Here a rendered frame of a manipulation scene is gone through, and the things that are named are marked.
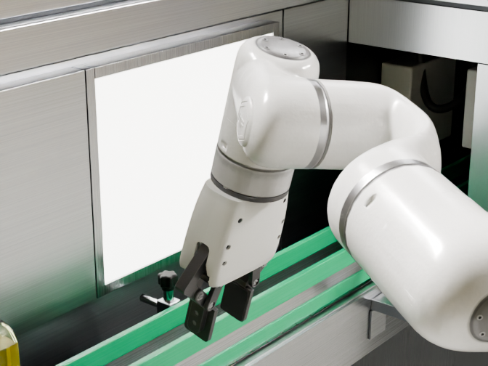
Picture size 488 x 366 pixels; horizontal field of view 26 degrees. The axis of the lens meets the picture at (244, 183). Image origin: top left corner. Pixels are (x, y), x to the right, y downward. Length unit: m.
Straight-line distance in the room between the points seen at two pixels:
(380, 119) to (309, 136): 0.06
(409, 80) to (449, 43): 0.22
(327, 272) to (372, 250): 1.03
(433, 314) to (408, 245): 0.05
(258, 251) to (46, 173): 0.49
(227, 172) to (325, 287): 0.81
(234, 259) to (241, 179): 0.09
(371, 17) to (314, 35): 0.12
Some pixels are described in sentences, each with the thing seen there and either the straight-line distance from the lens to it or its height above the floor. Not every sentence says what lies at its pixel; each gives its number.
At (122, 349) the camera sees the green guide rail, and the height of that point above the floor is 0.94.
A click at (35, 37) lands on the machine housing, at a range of 1.39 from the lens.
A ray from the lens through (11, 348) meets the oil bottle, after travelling 1.27.
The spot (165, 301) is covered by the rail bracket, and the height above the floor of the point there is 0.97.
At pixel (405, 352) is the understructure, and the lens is 2.12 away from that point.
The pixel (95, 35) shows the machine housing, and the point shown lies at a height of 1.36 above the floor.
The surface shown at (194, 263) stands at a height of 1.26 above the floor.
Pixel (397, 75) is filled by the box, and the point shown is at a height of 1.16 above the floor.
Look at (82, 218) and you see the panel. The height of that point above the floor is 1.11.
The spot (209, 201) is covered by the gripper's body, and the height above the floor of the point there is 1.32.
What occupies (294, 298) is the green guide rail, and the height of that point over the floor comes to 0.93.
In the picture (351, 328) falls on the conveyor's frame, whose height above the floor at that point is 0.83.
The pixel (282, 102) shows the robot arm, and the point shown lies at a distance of 0.84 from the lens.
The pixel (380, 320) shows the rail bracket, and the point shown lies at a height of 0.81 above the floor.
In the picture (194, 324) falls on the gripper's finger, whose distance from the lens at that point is 1.04.
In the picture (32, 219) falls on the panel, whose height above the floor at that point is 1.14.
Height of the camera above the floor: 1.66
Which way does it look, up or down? 20 degrees down
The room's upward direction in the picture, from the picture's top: straight up
